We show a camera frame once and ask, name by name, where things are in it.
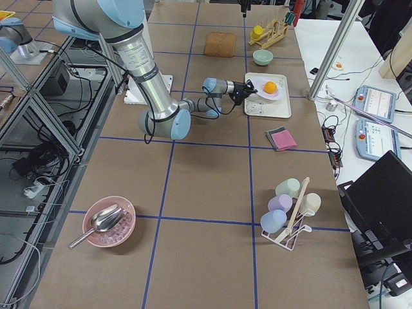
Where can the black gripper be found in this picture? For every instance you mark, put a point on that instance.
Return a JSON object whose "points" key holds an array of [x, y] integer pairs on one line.
{"points": [[238, 87]]}

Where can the white plate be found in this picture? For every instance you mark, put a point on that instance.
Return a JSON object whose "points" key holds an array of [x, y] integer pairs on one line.
{"points": [[259, 82]]}

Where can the orange fruit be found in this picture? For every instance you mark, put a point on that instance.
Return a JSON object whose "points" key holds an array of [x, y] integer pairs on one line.
{"points": [[270, 87]]}

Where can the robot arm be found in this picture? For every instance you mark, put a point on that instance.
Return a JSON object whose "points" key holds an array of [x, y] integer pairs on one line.
{"points": [[18, 43], [120, 24]]}

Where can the cream bear tray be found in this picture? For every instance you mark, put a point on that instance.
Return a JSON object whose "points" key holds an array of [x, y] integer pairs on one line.
{"points": [[255, 105]]}

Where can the brown wooden tray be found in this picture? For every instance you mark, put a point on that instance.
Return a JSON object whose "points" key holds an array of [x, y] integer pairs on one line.
{"points": [[220, 45]]}

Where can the green bowl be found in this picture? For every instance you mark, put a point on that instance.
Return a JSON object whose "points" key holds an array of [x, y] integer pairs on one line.
{"points": [[262, 57]]}

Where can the yellow mug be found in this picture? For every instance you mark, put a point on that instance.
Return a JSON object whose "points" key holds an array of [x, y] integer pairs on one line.
{"points": [[256, 33]]}

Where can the small black device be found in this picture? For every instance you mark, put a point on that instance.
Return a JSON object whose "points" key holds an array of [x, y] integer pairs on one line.
{"points": [[314, 71]]}

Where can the wooden drying rack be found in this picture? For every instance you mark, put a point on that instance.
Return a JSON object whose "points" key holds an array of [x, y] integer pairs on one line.
{"points": [[273, 32]]}

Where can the grabber stick tool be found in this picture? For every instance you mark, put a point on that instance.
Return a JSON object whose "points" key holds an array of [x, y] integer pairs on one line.
{"points": [[369, 116]]}

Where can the dark green mug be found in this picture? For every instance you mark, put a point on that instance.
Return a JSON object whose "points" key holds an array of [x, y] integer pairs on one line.
{"points": [[289, 18]]}

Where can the fried egg toy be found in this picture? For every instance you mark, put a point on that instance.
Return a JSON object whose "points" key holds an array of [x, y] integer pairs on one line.
{"points": [[338, 66]]}

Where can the red cylinder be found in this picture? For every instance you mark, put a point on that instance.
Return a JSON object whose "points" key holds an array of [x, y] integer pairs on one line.
{"points": [[299, 4]]}

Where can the green cup on rack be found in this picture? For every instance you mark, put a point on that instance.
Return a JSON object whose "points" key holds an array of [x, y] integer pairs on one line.
{"points": [[289, 186]]}

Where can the purple cup on rack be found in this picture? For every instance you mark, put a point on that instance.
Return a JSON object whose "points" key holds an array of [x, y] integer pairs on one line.
{"points": [[282, 202]]}

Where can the beige cup on rack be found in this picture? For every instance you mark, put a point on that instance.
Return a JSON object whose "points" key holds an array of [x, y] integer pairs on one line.
{"points": [[310, 204]]}

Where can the near blue teach pendant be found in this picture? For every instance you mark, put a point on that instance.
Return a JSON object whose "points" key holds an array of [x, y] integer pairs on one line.
{"points": [[373, 140]]}

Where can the blue teach pendant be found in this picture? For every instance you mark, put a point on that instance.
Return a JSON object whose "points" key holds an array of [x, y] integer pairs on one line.
{"points": [[377, 102], [373, 140]]}

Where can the far blue teach pendant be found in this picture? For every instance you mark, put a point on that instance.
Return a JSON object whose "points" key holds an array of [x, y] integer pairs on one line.
{"points": [[377, 102]]}

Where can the blue cup on rack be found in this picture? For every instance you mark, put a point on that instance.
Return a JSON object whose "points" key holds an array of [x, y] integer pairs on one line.
{"points": [[273, 220]]}

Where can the white cup rack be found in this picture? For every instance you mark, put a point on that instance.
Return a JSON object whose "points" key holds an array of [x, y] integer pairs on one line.
{"points": [[286, 236]]}

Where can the black laptop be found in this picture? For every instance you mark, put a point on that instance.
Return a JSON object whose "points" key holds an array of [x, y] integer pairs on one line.
{"points": [[379, 204]]}

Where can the metal spoon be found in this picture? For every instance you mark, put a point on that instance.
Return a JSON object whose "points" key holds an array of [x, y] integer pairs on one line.
{"points": [[102, 221]]}

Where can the aluminium frame post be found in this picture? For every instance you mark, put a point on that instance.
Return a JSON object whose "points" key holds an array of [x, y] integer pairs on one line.
{"points": [[343, 29]]}

